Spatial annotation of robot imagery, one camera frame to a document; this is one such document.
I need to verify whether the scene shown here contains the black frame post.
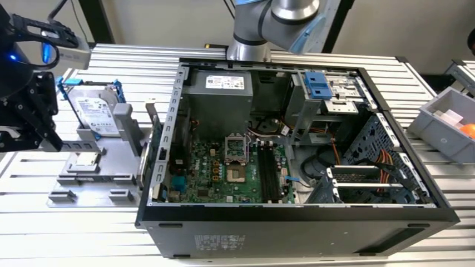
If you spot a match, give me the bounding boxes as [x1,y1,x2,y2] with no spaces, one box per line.
[76,0,116,45]
[320,0,355,53]

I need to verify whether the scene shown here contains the black camera bracket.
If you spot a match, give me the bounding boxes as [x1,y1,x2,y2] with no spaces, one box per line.
[9,13,80,48]

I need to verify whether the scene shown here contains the black data cable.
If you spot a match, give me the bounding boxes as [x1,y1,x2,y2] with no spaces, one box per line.
[300,154,335,181]

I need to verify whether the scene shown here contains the green motherboard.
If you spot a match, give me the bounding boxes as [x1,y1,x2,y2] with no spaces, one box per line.
[164,139,298,204]

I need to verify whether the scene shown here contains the small aluminium slat table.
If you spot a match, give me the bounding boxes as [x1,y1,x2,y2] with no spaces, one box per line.
[443,59,475,97]

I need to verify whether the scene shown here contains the orange yellow power wires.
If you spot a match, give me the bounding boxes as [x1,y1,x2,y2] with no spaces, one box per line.
[374,149,394,192]

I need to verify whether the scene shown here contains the graphics card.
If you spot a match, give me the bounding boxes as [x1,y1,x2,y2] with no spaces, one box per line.
[135,97,167,193]

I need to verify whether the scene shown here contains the grey parts rack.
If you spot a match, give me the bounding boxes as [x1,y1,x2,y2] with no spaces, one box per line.
[44,104,164,209]

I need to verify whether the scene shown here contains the hard disk in blue carrier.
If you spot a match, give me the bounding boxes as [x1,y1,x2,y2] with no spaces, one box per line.
[56,76,125,141]

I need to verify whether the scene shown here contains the metal socket cover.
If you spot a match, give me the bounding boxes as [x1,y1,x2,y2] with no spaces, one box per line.
[224,133,248,165]

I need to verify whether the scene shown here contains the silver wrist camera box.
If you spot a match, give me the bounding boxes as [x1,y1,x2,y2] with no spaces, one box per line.
[57,41,92,71]

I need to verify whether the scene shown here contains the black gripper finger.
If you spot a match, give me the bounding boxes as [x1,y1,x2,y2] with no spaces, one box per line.
[21,71,63,152]
[0,122,48,153]

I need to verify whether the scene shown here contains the CPU socket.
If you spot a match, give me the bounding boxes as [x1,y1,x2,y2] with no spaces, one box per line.
[225,164,248,184]

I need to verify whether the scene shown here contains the black camera cable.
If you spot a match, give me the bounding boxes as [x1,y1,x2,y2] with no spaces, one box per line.
[45,0,69,22]

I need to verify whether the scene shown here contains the blue drive latch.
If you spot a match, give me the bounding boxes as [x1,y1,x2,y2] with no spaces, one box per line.
[302,71,330,100]

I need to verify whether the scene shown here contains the grey power supply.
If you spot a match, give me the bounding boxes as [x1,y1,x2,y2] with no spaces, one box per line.
[183,69,255,142]

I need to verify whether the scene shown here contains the grey plastic bin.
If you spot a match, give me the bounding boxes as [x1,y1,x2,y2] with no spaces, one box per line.
[407,86,475,165]

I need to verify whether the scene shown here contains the white box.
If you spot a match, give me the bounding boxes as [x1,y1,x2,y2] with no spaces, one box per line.
[432,109,464,126]

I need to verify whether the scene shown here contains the round black speaker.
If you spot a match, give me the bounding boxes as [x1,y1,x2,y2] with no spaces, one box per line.
[257,118,286,136]

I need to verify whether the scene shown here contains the metal disk bay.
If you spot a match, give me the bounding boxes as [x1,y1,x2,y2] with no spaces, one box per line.
[306,164,424,205]

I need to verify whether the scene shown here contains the silver optical drive cage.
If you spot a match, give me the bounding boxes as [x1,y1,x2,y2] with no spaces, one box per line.
[286,71,372,145]

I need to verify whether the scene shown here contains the seated person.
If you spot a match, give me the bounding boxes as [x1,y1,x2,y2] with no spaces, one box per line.
[463,26,475,58]

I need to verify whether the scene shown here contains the silver CPU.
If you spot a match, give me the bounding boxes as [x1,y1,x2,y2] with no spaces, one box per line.
[76,152,100,167]

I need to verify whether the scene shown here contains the orange ball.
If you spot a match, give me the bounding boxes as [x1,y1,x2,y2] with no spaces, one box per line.
[458,123,475,139]

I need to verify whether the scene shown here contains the black PC case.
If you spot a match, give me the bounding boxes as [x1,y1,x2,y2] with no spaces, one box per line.
[133,57,460,259]

